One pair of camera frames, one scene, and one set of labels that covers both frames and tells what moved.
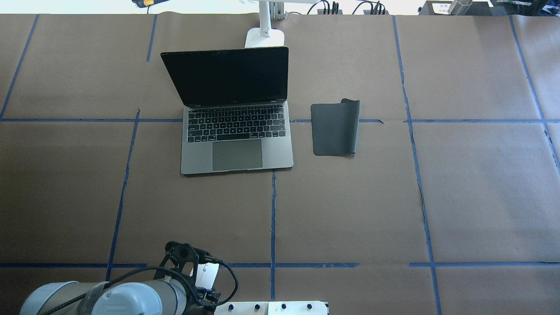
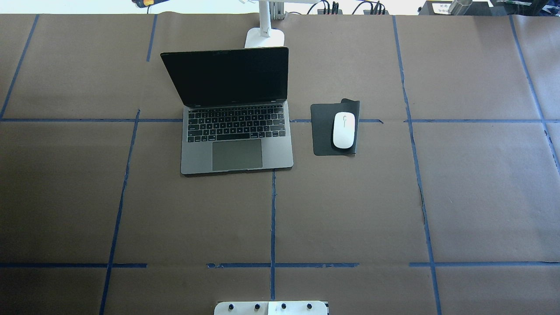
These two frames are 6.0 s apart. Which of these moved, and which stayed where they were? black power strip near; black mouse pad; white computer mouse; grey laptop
Moved: white computer mouse
Stayed: black power strip near; black mouse pad; grey laptop
